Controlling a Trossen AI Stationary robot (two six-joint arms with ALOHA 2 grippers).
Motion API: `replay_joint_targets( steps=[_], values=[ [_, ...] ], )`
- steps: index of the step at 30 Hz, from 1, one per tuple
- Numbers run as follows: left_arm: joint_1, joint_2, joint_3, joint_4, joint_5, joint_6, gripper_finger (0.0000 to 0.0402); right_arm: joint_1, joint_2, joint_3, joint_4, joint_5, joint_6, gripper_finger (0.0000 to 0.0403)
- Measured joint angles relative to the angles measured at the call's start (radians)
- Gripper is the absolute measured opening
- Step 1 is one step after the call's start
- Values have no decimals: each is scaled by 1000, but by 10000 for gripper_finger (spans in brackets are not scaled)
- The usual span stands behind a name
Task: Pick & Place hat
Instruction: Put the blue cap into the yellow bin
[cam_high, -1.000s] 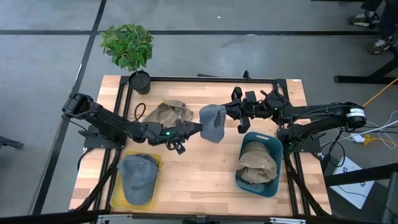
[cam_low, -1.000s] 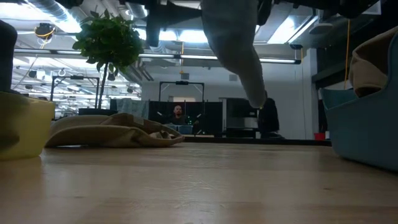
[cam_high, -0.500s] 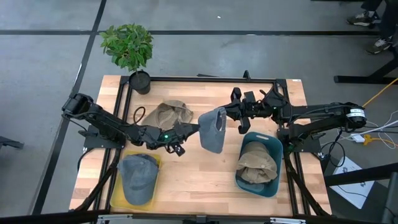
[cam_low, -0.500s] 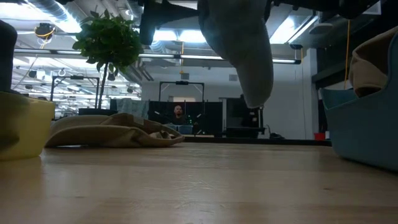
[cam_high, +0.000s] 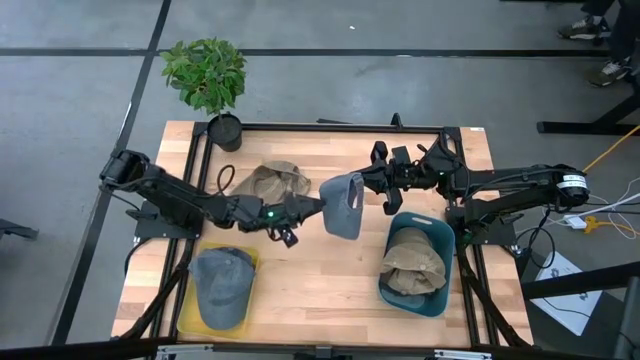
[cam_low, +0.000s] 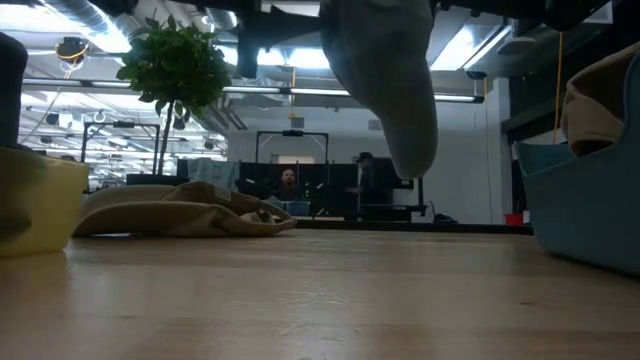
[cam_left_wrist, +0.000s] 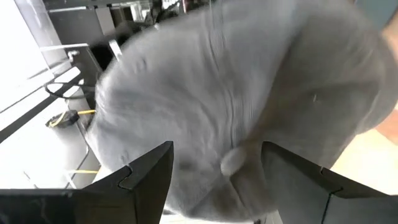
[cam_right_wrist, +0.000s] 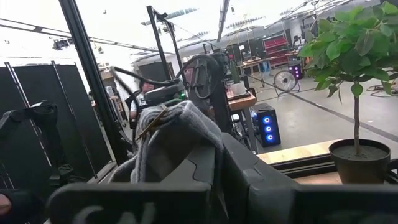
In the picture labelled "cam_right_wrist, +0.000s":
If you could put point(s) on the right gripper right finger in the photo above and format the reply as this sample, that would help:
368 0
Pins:
311 205

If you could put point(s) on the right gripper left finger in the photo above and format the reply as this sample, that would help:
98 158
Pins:
124 202

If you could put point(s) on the blue-grey baseball cap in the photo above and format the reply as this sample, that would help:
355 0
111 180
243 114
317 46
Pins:
186 130

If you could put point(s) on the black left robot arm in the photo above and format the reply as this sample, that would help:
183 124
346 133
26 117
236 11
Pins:
205 77

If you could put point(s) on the blue lit computer tower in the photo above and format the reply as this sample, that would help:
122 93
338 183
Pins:
265 124

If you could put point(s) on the person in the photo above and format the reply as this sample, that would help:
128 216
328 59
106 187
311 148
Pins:
25 205
146 87

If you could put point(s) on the wooden side desk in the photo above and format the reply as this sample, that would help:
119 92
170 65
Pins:
242 102

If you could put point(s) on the white floor fan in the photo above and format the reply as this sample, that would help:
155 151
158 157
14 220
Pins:
285 81

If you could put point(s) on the purple lit computer tower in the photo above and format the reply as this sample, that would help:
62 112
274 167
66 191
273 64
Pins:
294 71

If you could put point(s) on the cactus in white pot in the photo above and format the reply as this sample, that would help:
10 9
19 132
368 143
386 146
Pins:
237 88

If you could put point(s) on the black folding partition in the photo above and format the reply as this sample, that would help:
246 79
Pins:
34 90

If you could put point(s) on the green plant in black pot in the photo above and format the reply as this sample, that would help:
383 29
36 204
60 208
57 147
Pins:
351 46

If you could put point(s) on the red storage shelf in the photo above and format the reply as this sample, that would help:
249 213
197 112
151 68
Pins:
275 43

